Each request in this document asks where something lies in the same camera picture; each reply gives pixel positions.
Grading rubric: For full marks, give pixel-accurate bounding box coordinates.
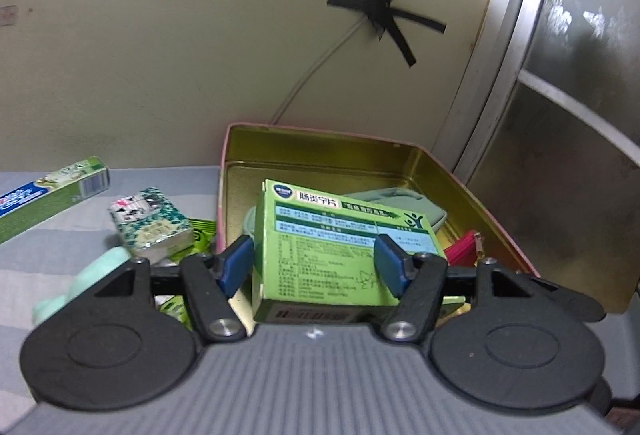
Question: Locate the white power cable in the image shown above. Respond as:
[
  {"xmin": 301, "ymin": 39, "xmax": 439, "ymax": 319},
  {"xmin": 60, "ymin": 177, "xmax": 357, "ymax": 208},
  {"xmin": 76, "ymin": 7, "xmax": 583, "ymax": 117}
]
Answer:
[{"xmin": 269, "ymin": 16, "xmax": 369, "ymax": 126}]

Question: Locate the patterned small tissue pack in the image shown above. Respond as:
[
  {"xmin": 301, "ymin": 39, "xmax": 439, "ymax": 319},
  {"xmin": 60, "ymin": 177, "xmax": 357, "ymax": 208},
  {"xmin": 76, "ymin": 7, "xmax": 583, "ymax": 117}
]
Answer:
[{"xmin": 108, "ymin": 187, "xmax": 194, "ymax": 264}]

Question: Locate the teal plush toy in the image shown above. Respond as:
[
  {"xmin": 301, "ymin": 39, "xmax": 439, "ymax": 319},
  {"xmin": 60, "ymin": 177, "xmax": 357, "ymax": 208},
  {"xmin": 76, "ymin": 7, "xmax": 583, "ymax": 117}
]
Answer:
[{"xmin": 32, "ymin": 247, "xmax": 130, "ymax": 327}]

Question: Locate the green toothpaste box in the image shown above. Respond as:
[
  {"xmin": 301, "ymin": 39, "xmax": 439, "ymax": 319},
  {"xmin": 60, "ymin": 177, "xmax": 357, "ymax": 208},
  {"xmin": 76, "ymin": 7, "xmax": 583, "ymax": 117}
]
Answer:
[{"xmin": 0, "ymin": 156, "xmax": 111, "ymax": 243}]

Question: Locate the striped blue bed sheet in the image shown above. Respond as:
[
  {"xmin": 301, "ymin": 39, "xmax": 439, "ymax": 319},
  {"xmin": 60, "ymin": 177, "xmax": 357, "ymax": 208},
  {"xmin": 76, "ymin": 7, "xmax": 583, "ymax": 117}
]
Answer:
[{"xmin": 1, "ymin": 166, "xmax": 219, "ymax": 429}]

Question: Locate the green medicine box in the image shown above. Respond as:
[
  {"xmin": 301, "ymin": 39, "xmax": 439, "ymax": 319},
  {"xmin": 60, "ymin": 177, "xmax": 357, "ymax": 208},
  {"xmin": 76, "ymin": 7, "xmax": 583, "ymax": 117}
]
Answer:
[{"xmin": 252, "ymin": 179, "xmax": 445, "ymax": 323}]

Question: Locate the green snack packet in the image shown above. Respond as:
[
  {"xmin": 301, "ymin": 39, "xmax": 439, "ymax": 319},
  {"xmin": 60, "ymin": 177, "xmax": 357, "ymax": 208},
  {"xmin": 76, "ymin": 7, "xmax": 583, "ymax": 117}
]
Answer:
[{"xmin": 155, "ymin": 218, "xmax": 217, "ymax": 329}]

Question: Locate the pink metal tin box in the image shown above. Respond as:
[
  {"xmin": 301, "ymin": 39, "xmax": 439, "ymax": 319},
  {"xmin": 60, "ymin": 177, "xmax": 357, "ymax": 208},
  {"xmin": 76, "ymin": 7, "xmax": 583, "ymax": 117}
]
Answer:
[{"xmin": 214, "ymin": 122, "xmax": 640, "ymax": 315}]

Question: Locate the frosted glass door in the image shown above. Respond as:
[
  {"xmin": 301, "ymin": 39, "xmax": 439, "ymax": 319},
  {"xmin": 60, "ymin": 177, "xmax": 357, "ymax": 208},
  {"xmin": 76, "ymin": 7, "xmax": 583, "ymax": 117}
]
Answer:
[{"xmin": 433, "ymin": 0, "xmax": 639, "ymax": 290}]

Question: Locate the black tape cross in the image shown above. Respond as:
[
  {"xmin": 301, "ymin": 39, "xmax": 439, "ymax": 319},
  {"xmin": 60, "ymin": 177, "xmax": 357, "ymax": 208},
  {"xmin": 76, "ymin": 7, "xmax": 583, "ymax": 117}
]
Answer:
[{"xmin": 326, "ymin": 0, "xmax": 447, "ymax": 68}]

